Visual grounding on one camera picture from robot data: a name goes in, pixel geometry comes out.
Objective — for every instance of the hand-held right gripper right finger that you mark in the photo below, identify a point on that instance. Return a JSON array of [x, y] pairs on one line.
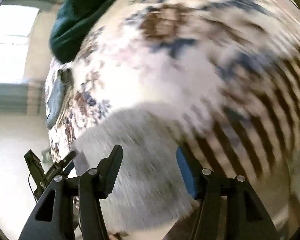
[[187, 172]]

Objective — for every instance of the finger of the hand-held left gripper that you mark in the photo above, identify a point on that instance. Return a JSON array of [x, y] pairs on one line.
[[67, 162]]

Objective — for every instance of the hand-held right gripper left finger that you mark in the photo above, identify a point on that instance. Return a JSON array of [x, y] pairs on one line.
[[112, 175]]

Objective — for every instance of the grey fluffy pants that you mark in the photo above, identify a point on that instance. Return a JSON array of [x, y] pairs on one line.
[[145, 130]]

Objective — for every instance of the folded blue denim jeans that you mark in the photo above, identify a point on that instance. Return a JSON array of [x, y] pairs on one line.
[[55, 100]]

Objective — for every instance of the grey-green curtain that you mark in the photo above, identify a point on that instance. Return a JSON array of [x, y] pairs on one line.
[[15, 97]]

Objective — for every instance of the floral printed bed blanket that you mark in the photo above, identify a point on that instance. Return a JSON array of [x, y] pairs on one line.
[[190, 67]]

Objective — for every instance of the teal plush blanket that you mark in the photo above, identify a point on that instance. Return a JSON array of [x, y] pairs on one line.
[[75, 25]]

